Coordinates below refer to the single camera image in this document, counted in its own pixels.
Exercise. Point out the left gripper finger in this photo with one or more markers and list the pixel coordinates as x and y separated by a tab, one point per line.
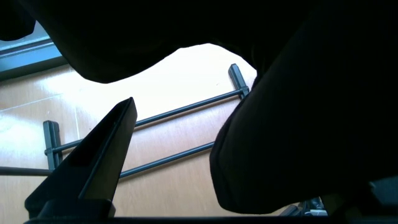
99	174

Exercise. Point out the black shorts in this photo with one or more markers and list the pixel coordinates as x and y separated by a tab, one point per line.
311	124

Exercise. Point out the black clothes rack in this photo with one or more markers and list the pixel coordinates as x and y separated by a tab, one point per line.
186	107

